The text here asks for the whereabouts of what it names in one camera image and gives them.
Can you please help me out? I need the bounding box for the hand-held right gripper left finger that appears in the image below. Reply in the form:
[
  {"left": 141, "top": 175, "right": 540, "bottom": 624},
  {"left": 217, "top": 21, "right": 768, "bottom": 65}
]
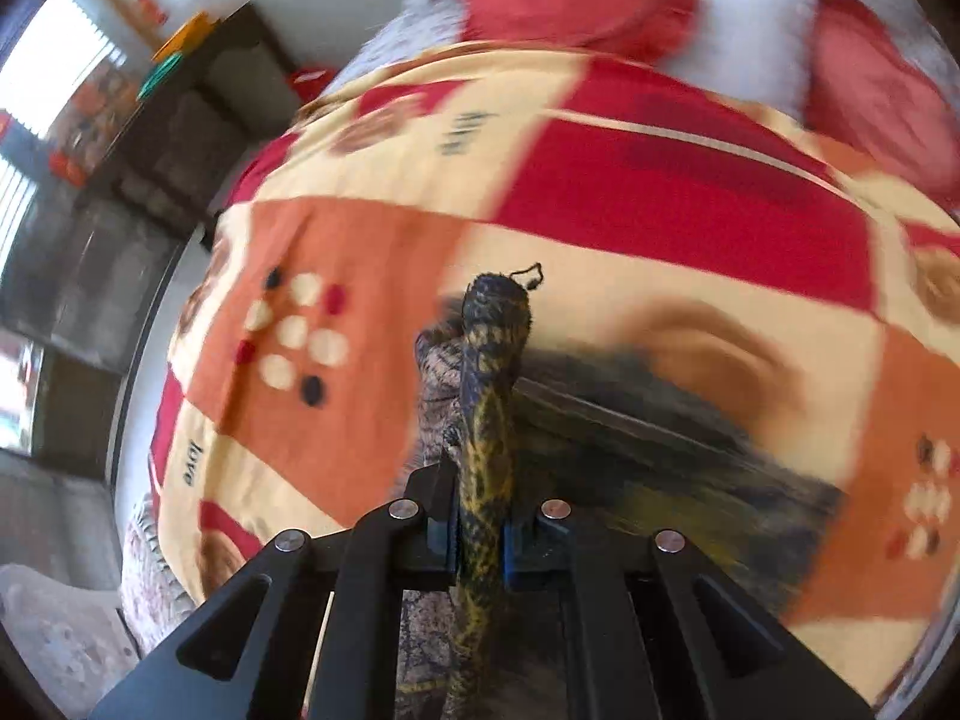
[{"left": 88, "top": 457, "right": 460, "bottom": 720}]

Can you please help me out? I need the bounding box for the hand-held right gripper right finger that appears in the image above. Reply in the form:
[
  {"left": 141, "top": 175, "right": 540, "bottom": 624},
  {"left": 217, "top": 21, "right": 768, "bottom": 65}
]
[{"left": 504, "top": 499, "right": 875, "bottom": 720}]

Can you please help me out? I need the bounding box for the brown floral patterned garment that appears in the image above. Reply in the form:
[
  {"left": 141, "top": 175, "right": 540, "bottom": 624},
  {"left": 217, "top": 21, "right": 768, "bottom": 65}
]
[{"left": 394, "top": 262, "right": 848, "bottom": 720}]

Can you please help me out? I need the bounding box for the floral patterned bed sheet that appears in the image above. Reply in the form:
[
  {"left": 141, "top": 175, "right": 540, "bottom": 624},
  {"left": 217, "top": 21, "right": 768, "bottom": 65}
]
[{"left": 120, "top": 495, "right": 197, "bottom": 653}]

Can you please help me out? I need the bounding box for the orange red cream printed blanket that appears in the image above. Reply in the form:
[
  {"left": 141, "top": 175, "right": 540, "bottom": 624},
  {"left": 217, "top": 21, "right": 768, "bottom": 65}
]
[{"left": 146, "top": 41, "right": 960, "bottom": 706}]

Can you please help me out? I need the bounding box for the dark wooden cabinet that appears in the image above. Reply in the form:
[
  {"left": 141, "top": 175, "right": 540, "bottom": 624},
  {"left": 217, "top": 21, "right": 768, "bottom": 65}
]
[{"left": 0, "top": 4, "right": 301, "bottom": 466}]

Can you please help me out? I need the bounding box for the green folded cloth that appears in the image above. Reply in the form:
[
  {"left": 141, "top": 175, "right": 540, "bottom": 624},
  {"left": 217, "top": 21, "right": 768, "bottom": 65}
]
[{"left": 137, "top": 52, "right": 185, "bottom": 100}]

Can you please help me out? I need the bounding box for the white pillow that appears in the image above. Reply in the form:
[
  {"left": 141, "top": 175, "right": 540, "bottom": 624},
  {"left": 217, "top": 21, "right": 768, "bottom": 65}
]
[{"left": 660, "top": 0, "right": 818, "bottom": 121}]

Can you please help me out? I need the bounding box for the small red pillow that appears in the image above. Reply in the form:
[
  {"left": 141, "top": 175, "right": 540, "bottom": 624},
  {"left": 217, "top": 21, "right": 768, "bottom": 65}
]
[{"left": 802, "top": 0, "right": 960, "bottom": 196}]

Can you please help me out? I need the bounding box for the dark wooden dresser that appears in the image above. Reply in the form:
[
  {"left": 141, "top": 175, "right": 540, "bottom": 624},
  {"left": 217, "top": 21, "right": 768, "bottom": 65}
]
[{"left": 0, "top": 0, "right": 248, "bottom": 256}]

